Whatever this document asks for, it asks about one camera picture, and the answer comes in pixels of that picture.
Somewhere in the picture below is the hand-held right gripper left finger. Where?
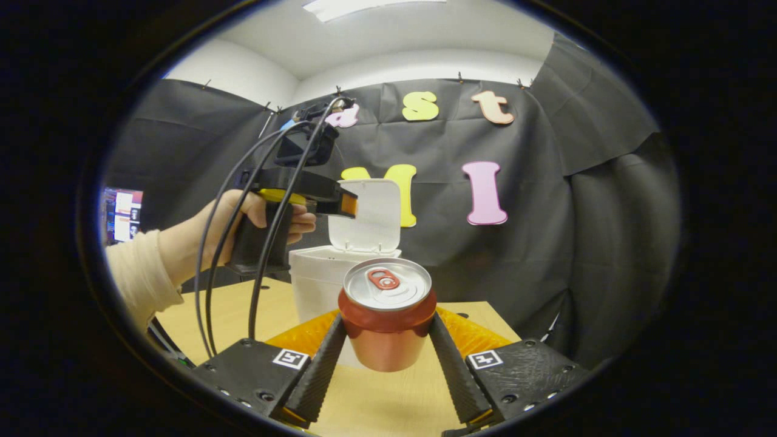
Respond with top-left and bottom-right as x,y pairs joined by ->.
191,310 -> 348,429

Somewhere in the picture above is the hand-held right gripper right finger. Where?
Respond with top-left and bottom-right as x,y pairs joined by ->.
428,307 -> 589,425

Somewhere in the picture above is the white desktop garbage bin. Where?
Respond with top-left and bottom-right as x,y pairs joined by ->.
288,178 -> 404,368

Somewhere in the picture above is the red pop can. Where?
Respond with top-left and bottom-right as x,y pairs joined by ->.
338,257 -> 438,373

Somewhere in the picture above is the wooden desktop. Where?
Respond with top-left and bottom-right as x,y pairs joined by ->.
149,278 -> 523,437

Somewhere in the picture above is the black backdrop cloth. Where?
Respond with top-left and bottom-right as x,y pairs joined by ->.
100,30 -> 684,371

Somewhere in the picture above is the computer monitor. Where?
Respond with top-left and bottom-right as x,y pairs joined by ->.
103,187 -> 144,245

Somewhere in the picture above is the row of black cloth clips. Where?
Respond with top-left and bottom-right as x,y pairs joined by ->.
203,72 -> 535,116

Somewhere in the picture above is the ceiling light panel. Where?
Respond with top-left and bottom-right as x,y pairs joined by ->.
302,0 -> 447,23

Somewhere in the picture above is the black cable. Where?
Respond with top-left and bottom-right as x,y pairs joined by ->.
193,121 -> 304,360
246,97 -> 342,340
204,121 -> 316,356

